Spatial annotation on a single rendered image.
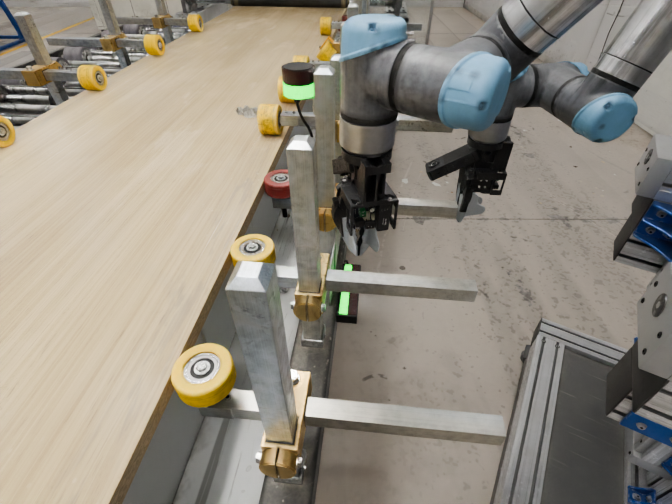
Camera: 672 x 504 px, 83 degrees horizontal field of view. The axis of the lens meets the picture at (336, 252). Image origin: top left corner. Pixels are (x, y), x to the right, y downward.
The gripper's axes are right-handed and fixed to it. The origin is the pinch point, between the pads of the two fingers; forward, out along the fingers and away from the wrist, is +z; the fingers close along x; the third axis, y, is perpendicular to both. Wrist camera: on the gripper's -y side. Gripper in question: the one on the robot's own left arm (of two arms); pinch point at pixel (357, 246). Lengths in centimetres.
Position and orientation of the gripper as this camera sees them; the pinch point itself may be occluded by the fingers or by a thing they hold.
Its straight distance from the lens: 67.5
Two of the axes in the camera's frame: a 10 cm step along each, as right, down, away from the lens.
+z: 0.0, 7.5, 6.6
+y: 2.5, 6.4, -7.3
